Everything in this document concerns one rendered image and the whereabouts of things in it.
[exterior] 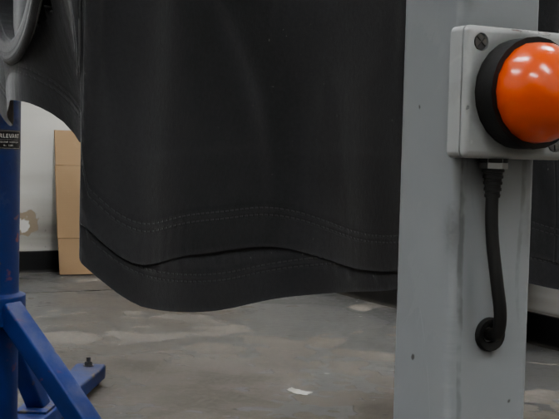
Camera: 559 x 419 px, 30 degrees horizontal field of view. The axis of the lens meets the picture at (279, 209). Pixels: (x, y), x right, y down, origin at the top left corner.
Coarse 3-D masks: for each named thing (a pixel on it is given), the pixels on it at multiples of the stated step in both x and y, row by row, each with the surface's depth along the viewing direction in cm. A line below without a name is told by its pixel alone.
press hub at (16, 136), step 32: (0, 128) 188; (0, 160) 188; (0, 192) 188; (0, 224) 189; (0, 256) 189; (0, 288) 190; (0, 320) 189; (0, 352) 190; (0, 384) 191; (0, 416) 191
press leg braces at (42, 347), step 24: (24, 312) 190; (24, 336) 186; (24, 360) 214; (48, 360) 184; (24, 384) 221; (48, 384) 183; (72, 384) 183; (24, 408) 228; (48, 408) 228; (72, 408) 180
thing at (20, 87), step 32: (0, 0) 77; (32, 0) 65; (64, 0) 65; (0, 32) 75; (32, 32) 67; (64, 32) 67; (0, 64) 83; (32, 64) 70; (64, 64) 68; (0, 96) 84; (32, 96) 70; (64, 96) 69
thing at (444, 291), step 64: (448, 0) 41; (512, 0) 41; (448, 64) 41; (448, 128) 40; (448, 192) 41; (512, 192) 42; (448, 256) 41; (512, 256) 42; (448, 320) 41; (512, 320) 42; (448, 384) 41; (512, 384) 42
